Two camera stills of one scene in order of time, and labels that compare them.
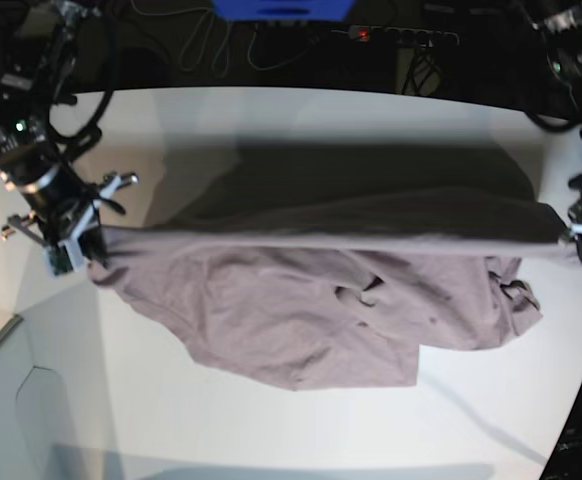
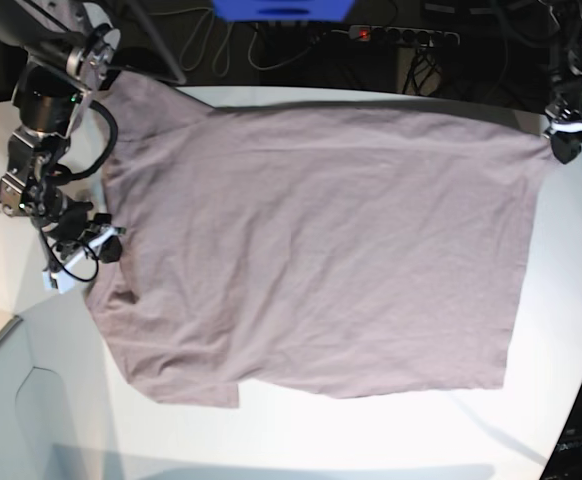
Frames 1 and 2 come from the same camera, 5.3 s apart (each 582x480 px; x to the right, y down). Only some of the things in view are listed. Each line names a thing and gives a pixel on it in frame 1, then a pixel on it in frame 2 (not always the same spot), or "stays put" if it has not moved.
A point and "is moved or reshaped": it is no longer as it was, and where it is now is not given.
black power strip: [403, 37] stays put
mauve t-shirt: [324, 310] is moved or reshaped
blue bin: [284, 10] stays put
